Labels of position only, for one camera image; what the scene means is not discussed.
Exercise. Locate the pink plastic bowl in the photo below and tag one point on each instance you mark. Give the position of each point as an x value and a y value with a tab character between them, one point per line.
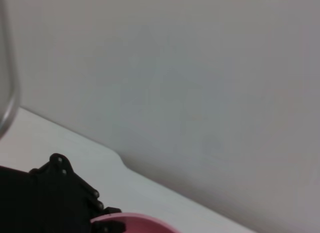
150	224

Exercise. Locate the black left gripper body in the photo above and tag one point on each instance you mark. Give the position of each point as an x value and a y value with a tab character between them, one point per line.
37	200

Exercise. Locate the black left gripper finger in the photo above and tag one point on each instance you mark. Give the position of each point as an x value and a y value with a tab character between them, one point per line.
107	227
111	210

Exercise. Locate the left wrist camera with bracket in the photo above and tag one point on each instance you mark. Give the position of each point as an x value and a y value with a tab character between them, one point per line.
5	68

